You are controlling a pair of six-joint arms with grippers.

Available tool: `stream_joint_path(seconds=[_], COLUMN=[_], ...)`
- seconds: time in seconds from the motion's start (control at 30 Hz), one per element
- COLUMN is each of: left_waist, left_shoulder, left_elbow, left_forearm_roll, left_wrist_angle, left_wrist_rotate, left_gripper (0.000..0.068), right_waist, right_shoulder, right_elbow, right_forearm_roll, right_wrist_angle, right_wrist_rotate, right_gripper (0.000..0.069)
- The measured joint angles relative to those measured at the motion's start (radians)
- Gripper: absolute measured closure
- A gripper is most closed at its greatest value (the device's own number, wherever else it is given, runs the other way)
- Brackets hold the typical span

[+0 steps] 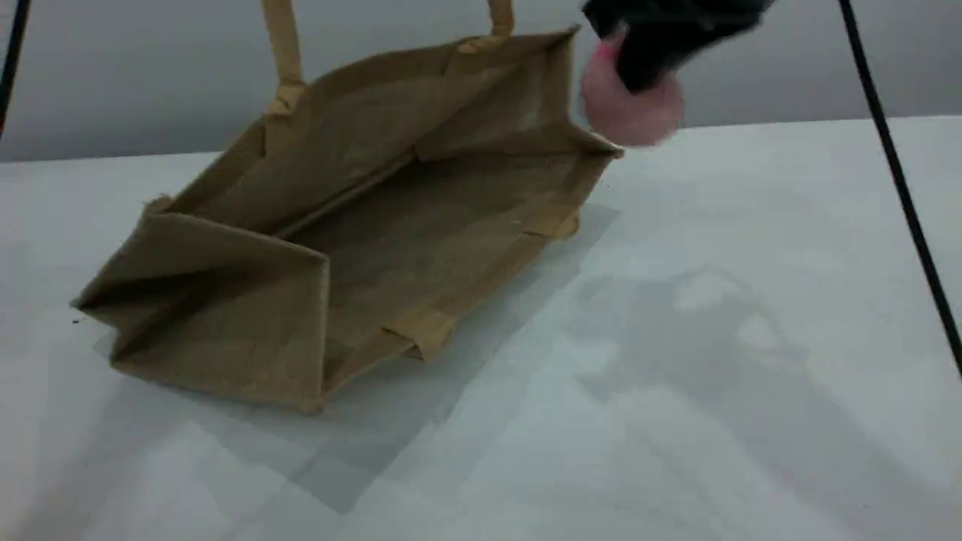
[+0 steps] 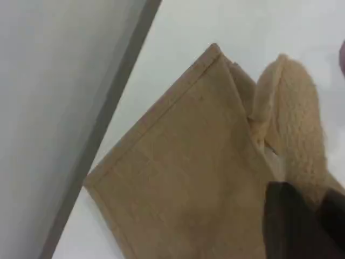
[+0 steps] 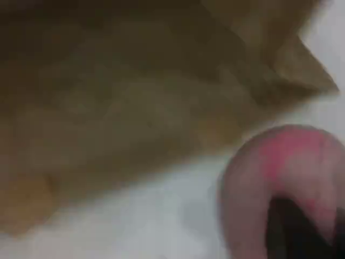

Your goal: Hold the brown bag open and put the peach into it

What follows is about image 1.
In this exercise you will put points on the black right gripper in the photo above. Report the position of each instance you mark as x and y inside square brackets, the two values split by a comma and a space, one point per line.
[676, 21]

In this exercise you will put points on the brown jute tote bag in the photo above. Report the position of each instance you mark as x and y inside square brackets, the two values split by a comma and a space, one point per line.
[361, 225]

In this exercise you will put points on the pink peach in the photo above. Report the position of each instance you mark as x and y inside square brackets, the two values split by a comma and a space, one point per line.
[631, 116]

